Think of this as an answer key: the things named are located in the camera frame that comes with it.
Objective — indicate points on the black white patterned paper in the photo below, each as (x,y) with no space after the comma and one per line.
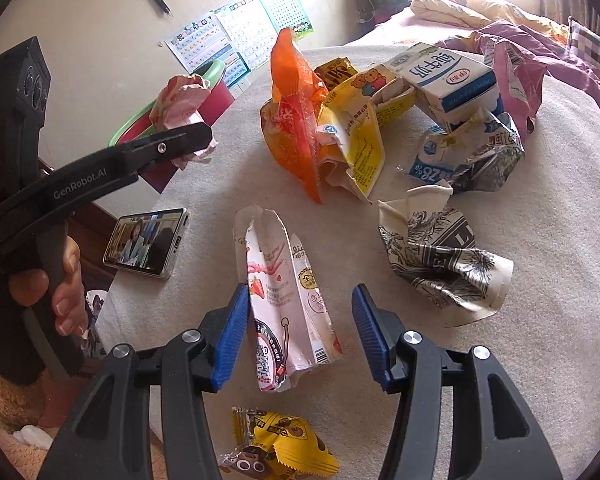
(432,246)

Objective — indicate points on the pink bed sheet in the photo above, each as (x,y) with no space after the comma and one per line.
(405,28)

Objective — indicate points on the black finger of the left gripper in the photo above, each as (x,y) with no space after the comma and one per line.
(93,176)

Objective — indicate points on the blue wall chart poster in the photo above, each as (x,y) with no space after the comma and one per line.
(204,40)

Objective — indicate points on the checkered pillow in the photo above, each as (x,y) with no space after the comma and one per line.
(583,43)

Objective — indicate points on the pink purple plastic bag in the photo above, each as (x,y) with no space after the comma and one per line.
(520,79)

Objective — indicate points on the yellow cookie snack packet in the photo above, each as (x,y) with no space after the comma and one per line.
(270,445)

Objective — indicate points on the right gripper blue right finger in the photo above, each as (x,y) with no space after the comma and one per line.
(494,434)

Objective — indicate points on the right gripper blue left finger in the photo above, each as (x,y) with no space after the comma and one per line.
(107,434)

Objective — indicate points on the yellow bear snack bag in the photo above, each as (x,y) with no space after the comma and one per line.
(351,152)

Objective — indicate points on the white blue milk carton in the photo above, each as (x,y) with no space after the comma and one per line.
(449,87)

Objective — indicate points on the pink strawberry milk carton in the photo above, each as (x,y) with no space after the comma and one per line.
(291,332)

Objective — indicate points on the pink wrapper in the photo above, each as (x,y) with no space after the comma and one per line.
(178,102)

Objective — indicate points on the orange plastic snack bag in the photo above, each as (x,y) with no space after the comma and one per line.
(289,119)

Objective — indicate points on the smartphone playing video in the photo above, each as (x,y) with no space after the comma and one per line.
(147,243)

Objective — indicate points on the white wall chart poster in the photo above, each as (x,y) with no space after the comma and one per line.
(250,30)

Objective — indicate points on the white towel mat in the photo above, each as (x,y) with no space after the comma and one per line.
(546,219)

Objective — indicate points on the dark yellow snack wrapper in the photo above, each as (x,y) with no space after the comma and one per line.
(335,71)

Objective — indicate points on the blue white milk bag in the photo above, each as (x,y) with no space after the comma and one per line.
(477,156)

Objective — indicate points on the yellow quilt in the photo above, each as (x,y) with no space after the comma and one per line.
(476,14)

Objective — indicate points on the purple quilt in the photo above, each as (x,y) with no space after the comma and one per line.
(561,64)

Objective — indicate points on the person's left hand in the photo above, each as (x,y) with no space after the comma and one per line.
(68,298)

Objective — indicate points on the red green trash bin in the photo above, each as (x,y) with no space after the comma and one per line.
(212,109)

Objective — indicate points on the green number chart poster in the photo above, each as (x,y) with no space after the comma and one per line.
(288,14)

